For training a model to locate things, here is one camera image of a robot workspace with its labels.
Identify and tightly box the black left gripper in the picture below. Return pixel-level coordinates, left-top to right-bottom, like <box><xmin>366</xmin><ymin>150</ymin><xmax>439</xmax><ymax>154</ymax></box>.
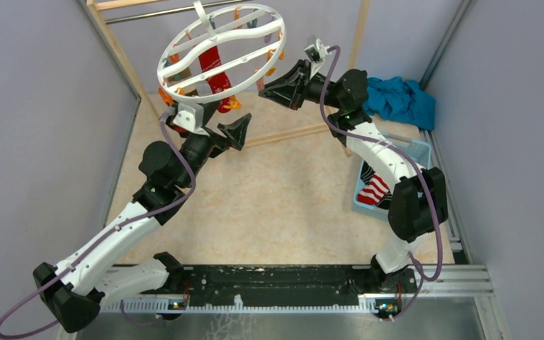
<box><xmin>177</xmin><ymin>100</ymin><xmax>251</xmax><ymax>187</ymax></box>

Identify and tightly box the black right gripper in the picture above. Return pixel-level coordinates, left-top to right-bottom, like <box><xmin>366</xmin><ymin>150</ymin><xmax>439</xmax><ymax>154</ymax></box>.
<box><xmin>258</xmin><ymin>59</ymin><xmax>343</xmax><ymax>112</ymax></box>

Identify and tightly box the red snowflake sock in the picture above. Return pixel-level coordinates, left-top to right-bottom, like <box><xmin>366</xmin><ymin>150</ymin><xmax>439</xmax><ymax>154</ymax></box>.
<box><xmin>198</xmin><ymin>47</ymin><xmax>232</xmax><ymax>113</ymax></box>

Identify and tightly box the white round clip hanger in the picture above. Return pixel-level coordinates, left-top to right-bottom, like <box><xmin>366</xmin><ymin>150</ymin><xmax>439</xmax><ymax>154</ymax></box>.
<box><xmin>157</xmin><ymin>1</ymin><xmax>288</xmax><ymax>103</ymax></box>

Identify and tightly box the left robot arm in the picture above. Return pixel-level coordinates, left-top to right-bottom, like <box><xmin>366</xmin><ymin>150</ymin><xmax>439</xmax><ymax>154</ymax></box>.
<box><xmin>33</xmin><ymin>102</ymin><xmax>252</xmax><ymax>333</ymax></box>

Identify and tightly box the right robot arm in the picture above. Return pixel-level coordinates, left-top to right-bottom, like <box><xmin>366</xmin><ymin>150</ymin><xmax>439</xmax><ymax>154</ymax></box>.
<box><xmin>259</xmin><ymin>59</ymin><xmax>448</xmax><ymax>292</ymax></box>

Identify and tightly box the brown beige sock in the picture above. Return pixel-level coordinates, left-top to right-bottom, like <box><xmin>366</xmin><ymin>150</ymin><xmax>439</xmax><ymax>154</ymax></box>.
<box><xmin>171</xmin><ymin>68</ymin><xmax>196</xmax><ymax>96</ymax></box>

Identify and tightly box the blue crumpled cloth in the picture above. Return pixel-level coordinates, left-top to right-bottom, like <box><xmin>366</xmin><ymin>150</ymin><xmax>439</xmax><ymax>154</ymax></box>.
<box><xmin>363</xmin><ymin>76</ymin><xmax>436</xmax><ymax>131</ymax></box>

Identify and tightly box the black striped sock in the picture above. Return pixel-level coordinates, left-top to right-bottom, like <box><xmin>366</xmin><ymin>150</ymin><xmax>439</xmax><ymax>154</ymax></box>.
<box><xmin>360</xmin><ymin>162</ymin><xmax>377</xmax><ymax>186</ymax></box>

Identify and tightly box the red white striped sock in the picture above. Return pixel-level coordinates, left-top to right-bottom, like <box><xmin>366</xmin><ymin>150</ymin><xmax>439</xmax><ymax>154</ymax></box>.
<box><xmin>356</xmin><ymin>174</ymin><xmax>392</xmax><ymax>210</ymax></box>

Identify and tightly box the light blue perforated basket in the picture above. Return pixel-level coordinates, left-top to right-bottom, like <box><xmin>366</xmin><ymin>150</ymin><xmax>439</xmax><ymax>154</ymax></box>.
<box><xmin>351</xmin><ymin>133</ymin><xmax>433</xmax><ymax>221</ymax></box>

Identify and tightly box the metal hanging rod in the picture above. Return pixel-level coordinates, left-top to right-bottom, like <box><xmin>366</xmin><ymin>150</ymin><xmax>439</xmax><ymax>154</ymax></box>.
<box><xmin>105</xmin><ymin>0</ymin><xmax>244</xmax><ymax>25</ymax></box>

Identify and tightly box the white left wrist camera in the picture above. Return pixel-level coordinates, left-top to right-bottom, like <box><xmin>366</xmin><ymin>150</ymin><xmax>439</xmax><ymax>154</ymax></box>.
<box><xmin>172</xmin><ymin>103</ymin><xmax>204</xmax><ymax>134</ymax></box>

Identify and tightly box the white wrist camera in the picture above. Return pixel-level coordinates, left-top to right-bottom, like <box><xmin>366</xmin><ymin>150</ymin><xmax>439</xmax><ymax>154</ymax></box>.
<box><xmin>172</xmin><ymin>103</ymin><xmax>204</xmax><ymax>134</ymax></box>
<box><xmin>303</xmin><ymin>35</ymin><xmax>329</xmax><ymax>64</ymax></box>

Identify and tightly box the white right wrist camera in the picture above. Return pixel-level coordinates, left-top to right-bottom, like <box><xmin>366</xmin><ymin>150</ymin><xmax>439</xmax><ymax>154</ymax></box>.
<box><xmin>303</xmin><ymin>35</ymin><xmax>329</xmax><ymax>64</ymax></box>

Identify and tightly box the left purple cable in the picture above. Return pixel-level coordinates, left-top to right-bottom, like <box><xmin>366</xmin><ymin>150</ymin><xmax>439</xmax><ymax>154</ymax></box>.
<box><xmin>0</xmin><ymin>110</ymin><xmax>198</xmax><ymax>340</ymax></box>

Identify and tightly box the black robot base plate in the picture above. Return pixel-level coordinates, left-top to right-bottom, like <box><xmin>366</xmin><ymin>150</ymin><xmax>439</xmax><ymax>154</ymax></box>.
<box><xmin>138</xmin><ymin>263</ymin><xmax>419</xmax><ymax>310</ymax></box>

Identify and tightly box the light wooden rack frame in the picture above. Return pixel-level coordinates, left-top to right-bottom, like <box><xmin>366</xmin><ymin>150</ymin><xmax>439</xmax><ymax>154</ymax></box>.
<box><xmin>81</xmin><ymin>1</ymin><xmax>371</xmax><ymax>148</ymax></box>

